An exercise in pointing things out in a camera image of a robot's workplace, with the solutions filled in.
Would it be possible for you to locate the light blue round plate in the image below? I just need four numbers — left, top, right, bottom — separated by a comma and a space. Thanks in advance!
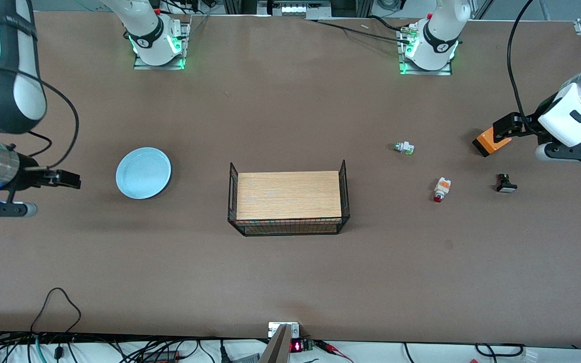
115, 147, 172, 200

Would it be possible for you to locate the red push button switch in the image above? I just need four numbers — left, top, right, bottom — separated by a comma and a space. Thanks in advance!
433, 177, 452, 203

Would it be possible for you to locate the black power adapter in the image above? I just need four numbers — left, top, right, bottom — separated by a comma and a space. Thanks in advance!
142, 350, 181, 363

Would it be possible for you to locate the white lit equipment unit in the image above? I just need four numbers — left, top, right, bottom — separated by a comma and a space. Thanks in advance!
257, 0, 332, 19

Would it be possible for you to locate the small white box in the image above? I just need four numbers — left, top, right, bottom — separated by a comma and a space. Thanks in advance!
268, 322, 300, 338

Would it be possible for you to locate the red clip lead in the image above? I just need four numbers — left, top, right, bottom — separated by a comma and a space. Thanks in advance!
315, 340, 355, 363

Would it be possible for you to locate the black push button switch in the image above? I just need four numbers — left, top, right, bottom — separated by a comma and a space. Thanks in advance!
495, 173, 518, 193

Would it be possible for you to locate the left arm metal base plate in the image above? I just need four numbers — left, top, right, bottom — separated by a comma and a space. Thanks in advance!
398, 23, 453, 76

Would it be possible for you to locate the thin black looped cable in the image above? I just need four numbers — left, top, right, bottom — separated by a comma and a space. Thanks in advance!
30, 287, 82, 336

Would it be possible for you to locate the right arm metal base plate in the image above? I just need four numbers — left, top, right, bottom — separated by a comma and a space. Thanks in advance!
134, 15, 191, 71

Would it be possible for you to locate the black cable across table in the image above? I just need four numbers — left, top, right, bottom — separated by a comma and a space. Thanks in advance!
315, 18, 413, 44

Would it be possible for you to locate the black coiled cable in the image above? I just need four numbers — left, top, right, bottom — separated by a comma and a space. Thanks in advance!
474, 343, 526, 359

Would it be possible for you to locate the wire rack with wooden shelf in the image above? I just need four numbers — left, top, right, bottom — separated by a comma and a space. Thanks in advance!
227, 160, 351, 236

